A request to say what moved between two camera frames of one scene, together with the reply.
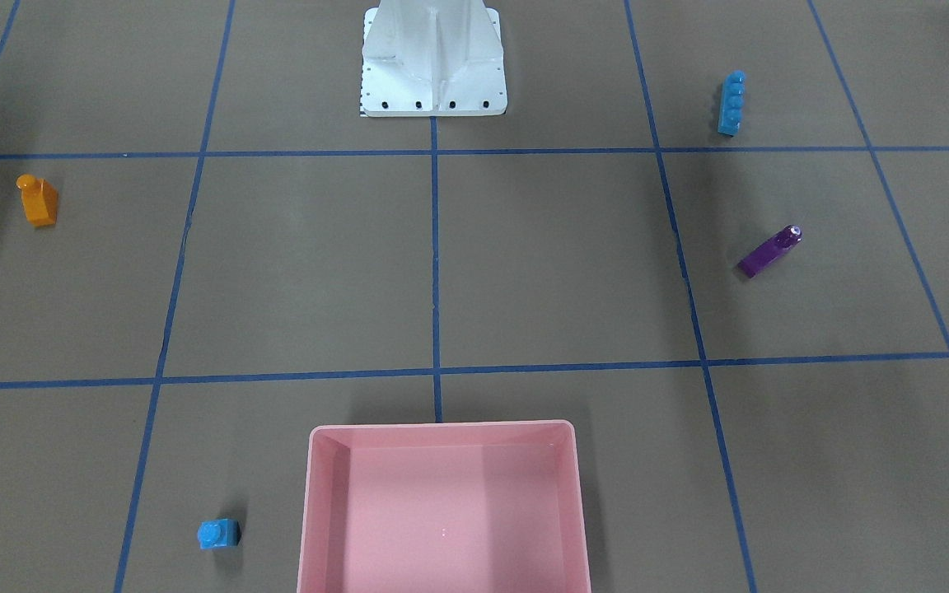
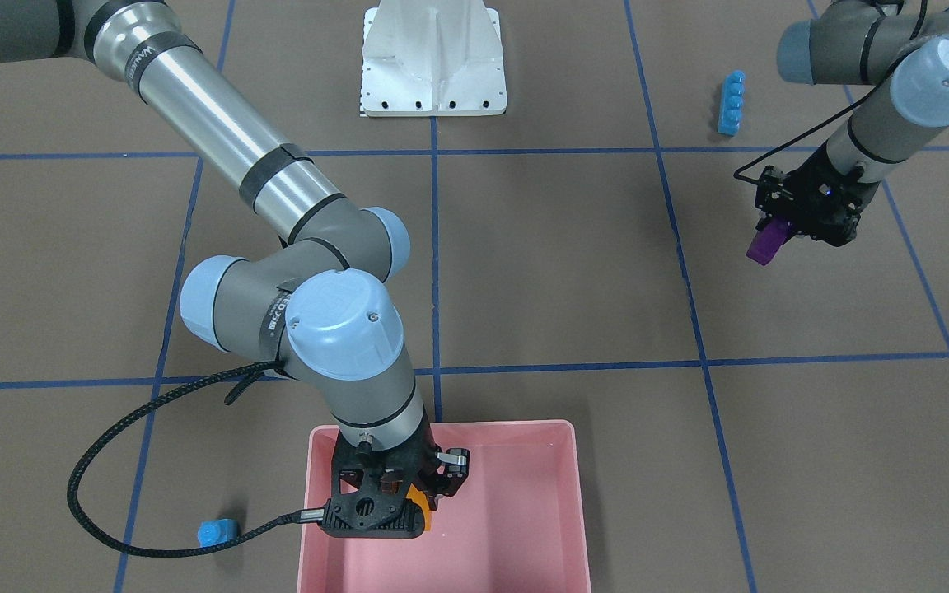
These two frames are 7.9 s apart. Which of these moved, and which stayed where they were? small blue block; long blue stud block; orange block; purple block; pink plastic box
Moved: purple block; orange block
Stayed: pink plastic box; long blue stud block; small blue block
